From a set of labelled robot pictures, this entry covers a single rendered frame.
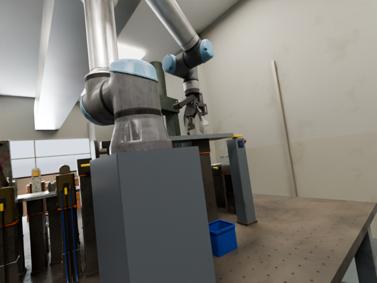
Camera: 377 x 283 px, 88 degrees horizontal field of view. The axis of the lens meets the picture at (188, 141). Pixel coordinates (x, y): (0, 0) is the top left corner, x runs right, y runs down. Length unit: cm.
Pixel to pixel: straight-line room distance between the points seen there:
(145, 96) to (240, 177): 71
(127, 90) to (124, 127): 8
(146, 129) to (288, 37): 292
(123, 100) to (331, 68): 266
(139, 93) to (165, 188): 22
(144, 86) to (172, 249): 35
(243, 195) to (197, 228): 61
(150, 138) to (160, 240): 21
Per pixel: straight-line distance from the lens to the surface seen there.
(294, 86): 300
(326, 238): 98
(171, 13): 77
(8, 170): 93
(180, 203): 44
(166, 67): 87
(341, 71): 287
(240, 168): 104
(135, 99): 46
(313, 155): 288
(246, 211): 108
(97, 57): 65
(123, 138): 44
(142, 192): 39
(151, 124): 45
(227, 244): 85
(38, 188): 122
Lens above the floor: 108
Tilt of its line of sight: 5 degrees up
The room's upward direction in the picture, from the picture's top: 7 degrees counter-clockwise
